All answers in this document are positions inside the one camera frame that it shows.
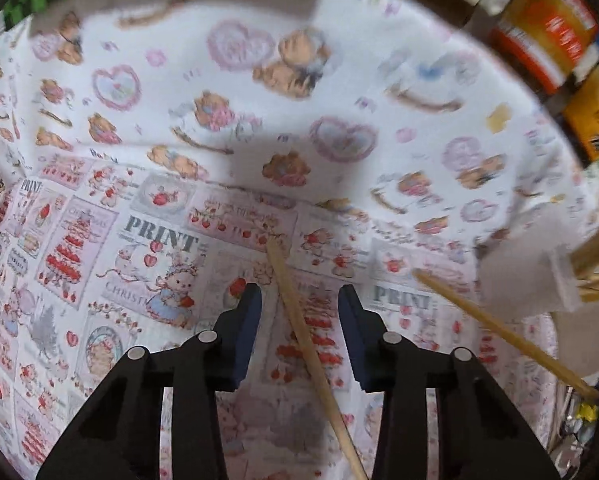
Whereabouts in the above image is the pink strawberry print cloth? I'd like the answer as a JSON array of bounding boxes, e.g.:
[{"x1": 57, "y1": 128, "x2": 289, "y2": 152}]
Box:
[{"x1": 0, "y1": 152, "x2": 567, "y2": 480}]

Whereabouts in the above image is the translucent white plastic container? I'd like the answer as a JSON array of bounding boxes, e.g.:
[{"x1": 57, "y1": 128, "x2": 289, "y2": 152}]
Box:
[{"x1": 478, "y1": 209, "x2": 583, "y2": 314}]

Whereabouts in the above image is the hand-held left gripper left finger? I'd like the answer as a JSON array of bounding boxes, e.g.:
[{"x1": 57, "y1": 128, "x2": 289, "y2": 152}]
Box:
[{"x1": 37, "y1": 282, "x2": 264, "y2": 480}]

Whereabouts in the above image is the dark yellow label sauce bottle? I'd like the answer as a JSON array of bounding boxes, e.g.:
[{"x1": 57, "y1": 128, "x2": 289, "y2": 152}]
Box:
[{"x1": 561, "y1": 64, "x2": 599, "y2": 162}]

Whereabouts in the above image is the white bear print cloth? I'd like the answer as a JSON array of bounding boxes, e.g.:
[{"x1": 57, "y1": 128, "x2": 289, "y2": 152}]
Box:
[{"x1": 0, "y1": 0, "x2": 599, "y2": 261}]

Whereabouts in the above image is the dark red cap sauce bottle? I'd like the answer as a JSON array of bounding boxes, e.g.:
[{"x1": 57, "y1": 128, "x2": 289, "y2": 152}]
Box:
[{"x1": 488, "y1": 0, "x2": 599, "y2": 95}]

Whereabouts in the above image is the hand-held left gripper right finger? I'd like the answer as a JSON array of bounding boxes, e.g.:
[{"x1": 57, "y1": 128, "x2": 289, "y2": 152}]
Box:
[{"x1": 337, "y1": 284, "x2": 561, "y2": 480}]

